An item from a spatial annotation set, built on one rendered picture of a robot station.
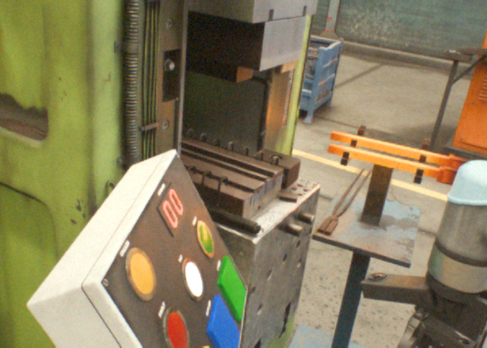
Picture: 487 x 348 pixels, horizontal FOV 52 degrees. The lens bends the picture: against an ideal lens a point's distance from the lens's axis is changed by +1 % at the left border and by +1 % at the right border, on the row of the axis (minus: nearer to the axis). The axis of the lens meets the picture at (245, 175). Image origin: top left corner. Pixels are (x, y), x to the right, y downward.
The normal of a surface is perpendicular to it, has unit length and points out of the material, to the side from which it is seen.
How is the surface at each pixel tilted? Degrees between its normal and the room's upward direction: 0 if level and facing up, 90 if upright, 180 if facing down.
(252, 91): 90
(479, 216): 88
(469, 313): 90
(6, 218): 90
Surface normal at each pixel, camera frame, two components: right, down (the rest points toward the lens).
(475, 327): -0.70, 0.22
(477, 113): -0.50, 0.32
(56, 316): -0.09, 0.41
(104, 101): 0.86, 0.30
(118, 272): 0.91, -0.33
